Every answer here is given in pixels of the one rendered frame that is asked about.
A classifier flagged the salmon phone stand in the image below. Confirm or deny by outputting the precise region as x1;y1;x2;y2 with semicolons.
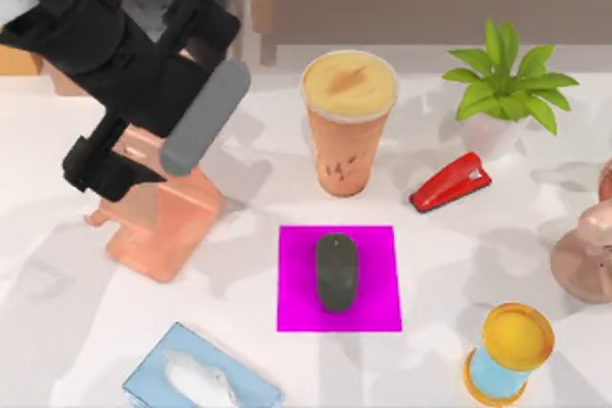
52;68;229;285

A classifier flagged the tan wooden box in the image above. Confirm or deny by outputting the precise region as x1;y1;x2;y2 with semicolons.
0;43;48;77

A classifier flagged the orange milk tea cup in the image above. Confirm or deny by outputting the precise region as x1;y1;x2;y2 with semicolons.
300;49;400;198

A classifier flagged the light blue tissue box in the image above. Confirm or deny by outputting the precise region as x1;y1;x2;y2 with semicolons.
120;321;287;408

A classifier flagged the pale wooden shelf unit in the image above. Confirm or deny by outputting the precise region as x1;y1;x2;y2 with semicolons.
250;0;612;67

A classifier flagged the dark grey computer mouse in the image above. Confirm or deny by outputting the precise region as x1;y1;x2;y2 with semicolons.
314;232;360;315

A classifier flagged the red stapler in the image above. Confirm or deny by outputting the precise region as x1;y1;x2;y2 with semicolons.
408;150;494;215

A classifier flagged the magenta square mat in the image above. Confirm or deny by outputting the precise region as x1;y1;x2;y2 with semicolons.
275;224;404;334

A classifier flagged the green plant in white pot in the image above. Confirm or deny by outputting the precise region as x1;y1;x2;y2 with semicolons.
441;17;581;161

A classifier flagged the rose gold small fan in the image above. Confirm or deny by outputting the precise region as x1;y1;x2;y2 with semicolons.
549;156;612;305

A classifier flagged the blue bottle with yellow lid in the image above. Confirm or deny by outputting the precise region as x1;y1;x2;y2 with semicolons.
462;302;557;405

